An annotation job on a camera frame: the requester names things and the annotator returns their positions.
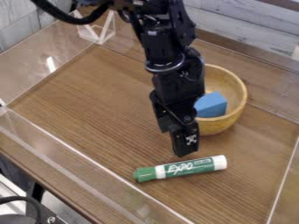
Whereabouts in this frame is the green and white marker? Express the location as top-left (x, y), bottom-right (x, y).
top-left (133, 155), bottom-right (228, 183)

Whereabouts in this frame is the brown wooden bowl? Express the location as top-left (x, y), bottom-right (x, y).
top-left (196, 64), bottom-right (248, 136)

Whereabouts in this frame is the black table leg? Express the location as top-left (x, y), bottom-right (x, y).
top-left (32, 182), bottom-right (45, 202)

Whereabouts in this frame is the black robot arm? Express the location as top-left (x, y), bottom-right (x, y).
top-left (113, 0), bottom-right (206, 157)

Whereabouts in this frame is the clear acrylic tray wall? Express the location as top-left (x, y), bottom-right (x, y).
top-left (0, 8), bottom-right (299, 224)

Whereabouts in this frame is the blue rectangular block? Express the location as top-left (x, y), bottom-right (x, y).
top-left (195, 92), bottom-right (228, 118)

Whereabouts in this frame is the black metal bracket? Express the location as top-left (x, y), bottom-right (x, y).
top-left (25, 202), bottom-right (68, 224)

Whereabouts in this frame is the black cable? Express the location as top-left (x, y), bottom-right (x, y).
top-left (31, 0), bottom-right (116, 25)

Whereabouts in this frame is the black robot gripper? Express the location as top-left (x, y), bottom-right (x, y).
top-left (149, 47), bottom-right (206, 158)

